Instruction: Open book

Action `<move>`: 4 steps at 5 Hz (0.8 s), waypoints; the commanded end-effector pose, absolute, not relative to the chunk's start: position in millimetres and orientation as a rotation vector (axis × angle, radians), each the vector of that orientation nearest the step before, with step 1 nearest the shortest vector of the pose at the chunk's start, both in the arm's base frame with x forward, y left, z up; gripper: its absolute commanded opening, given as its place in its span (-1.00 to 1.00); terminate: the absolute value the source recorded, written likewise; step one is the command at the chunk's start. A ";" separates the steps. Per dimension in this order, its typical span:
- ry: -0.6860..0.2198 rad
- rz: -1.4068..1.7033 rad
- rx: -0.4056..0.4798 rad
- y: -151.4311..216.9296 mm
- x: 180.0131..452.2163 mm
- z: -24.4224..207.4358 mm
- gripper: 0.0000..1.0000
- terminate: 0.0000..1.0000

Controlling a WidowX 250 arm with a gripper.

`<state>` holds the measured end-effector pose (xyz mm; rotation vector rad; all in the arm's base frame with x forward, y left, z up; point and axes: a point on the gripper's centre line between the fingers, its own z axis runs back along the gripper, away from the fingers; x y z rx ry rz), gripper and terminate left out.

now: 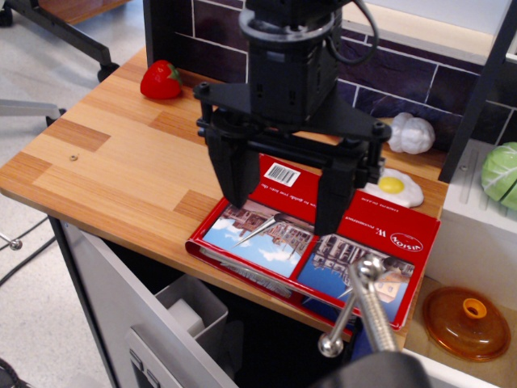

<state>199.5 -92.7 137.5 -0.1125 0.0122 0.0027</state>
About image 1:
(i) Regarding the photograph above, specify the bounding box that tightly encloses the red hardcover book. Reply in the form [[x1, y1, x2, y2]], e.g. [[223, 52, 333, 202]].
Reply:
[[185, 155, 440, 330]]

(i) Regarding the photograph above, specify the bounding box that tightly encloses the grey open cabinet door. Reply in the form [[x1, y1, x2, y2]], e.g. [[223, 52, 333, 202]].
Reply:
[[50, 218, 236, 387]]

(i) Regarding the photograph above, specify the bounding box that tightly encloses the grey plastic bin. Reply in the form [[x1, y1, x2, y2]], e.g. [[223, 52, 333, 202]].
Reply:
[[155, 275, 228, 358]]

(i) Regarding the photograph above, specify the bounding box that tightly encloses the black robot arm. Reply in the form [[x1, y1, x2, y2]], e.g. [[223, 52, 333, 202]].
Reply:
[[194, 1, 391, 235]]

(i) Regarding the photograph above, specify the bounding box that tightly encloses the black vertical post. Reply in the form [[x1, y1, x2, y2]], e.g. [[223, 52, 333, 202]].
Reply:
[[439, 0, 516, 183]]

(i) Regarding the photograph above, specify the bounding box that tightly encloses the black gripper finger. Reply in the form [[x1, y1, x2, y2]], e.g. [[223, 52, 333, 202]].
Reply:
[[205, 131, 259, 208], [315, 158, 366, 236]]

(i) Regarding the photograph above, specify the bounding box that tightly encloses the black chair base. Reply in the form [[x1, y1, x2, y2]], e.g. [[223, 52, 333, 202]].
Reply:
[[1, 0, 126, 82]]

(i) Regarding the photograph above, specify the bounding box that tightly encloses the metal clamp screw handle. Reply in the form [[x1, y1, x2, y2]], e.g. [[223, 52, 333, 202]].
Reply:
[[317, 254, 400, 358]]

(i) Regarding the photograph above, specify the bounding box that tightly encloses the green toy cabbage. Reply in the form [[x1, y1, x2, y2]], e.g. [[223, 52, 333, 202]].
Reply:
[[481, 141, 516, 202]]

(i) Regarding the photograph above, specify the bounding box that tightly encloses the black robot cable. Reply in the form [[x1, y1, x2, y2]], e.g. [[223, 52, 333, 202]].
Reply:
[[327, 0, 380, 65]]

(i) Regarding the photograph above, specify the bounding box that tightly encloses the orange transparent pot lid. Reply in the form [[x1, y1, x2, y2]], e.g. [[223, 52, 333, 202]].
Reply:
[[422, 287, 511, 362]]

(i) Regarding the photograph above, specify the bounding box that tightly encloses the white toy garlic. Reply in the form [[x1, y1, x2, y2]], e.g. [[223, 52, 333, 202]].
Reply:
[[381, 112, 435, 154]]

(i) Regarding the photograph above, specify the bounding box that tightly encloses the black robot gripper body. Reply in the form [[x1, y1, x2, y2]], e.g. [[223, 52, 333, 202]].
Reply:
[[194, 11, 391, 185]]

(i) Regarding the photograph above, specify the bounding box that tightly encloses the toy fried egg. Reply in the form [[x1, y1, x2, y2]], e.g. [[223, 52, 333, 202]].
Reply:
[[362, 168, 424, 208]]

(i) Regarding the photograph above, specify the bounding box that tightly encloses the red toy strawberry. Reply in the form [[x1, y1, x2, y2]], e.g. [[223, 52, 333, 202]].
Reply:
[[140, 60, 183, 99]]

